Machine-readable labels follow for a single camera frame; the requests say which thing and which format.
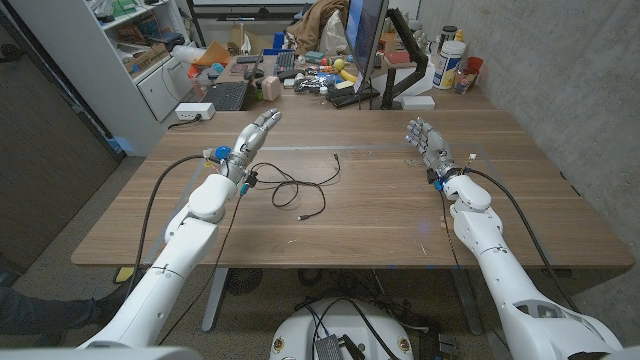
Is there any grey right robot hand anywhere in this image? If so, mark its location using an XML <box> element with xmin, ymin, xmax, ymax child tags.
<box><xmin>405</xmin><ymin>117</ymin><xmax>464</xmax><ymax>184</ymax></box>

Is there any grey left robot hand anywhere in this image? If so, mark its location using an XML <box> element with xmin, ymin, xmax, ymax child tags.
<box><xmin>219</xmin><ymin>108</ymin><xmax>283</xmax><ymax>185</ymax></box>

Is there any small white box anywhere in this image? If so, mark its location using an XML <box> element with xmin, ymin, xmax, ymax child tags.
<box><xmin>401</xmin><ymin>95</ymin><xmax>437</xmax><ymax>111</ymax></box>

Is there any black laptop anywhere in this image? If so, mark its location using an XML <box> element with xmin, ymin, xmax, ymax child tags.
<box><xmin>200</xmin><ymin>49</ymin><xmax>265</xmax><ymax>112</ymax></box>

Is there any beige rounded box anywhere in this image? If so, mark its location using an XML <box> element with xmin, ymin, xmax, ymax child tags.
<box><xmin>261</xmin><ymin>75</ymin><xmax>283</xmax><ymax>103</ymax></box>

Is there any white power strip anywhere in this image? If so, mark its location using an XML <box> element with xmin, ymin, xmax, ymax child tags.
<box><xmin>174</xmin><ymin>102</ymin><xmax>217</xmax><ymax>122</ymax></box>

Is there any white canister blue label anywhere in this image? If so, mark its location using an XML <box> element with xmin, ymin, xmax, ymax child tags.
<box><xmin>432</xmin><ymin>40</ymin><xmax>467</xmax><ymax>91</ymax></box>

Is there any black keyboard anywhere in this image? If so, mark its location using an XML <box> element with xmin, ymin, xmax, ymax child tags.
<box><xmin>273</xmin><ymin>50</ymin><xmax>296</xmax><ymax>76</ymax></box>

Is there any red cup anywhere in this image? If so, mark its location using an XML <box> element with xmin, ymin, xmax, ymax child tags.
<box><xmin>465</xmin><ymin>56</ymin><xmax>485</xmax><ymax>89</ymax></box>

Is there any orange paper envelope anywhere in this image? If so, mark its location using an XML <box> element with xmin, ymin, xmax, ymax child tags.
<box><xmin>192</xmin><ymin>39</ymin><xmax>232</xmax><ymax>69</ymax></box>

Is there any flat black devices stack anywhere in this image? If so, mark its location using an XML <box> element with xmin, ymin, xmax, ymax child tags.
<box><xmin>327</xmin><ymin>85</ymin><xmax>382</xmax><ymax>110</ymax></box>

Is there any cardboard box in shelf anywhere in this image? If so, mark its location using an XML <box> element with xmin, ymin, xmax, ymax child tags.
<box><xmin>123</xmin><ymin>43</ymin><xmax>170</xmax><ymax>75</ymax></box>

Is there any computer monitor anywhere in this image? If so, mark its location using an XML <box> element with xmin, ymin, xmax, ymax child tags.
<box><xmin>344</xmin><ymin>0</ymin><xmax>390</xmax><ymax>94</ymax></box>

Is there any black round floor fan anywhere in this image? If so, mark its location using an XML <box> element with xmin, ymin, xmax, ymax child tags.
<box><xmin>224</xmin><ymin>268</ymin><xmax>264</xmax><ymax>296</ymax></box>

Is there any brown jacket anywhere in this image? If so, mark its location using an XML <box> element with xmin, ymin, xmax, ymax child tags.
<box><xmin>286</xmin><ymin>0</ymin><xmax>351</xmax><ymax>55</ymax></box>

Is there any grey table leg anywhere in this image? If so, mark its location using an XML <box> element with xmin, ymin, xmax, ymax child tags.
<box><xmin>449</xmin><ymin>268</ymin><xmax>484</xmax><ymax>336</ymax></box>
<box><xmin>201</xmin><ymin>267</ymin><xmax>230</xmax><ymax>333</ymax></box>

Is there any white shelf cabinet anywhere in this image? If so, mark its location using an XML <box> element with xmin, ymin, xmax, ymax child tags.
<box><xmin>8</xmin><ymin>0</ymin><xmax>197</xmax><ymax>157</ymax></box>

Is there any yellow item on floor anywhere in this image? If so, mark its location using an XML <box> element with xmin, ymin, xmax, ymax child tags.
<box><xmin>113</xmin><ymin>266</ymin><xmax>139</xmax><ymax>285</ymax></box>

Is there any white robot torso base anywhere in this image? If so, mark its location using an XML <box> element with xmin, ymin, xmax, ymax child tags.
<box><xmin>269</xmin><ymin>298</ymin><xmax>415</xmax><ymax>360</ymax></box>

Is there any black USB cable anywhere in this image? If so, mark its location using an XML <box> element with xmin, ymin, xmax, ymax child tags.
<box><xmin>249</xmin><ymin>152</ymin><xmax>342</xmax><ymax>222</ymax></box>

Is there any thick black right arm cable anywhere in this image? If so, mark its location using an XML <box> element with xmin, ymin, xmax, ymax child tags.
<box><xmin>464</xmin><ymin>168</ymin><xmax>581</xmax><ymax>314</ymax></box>

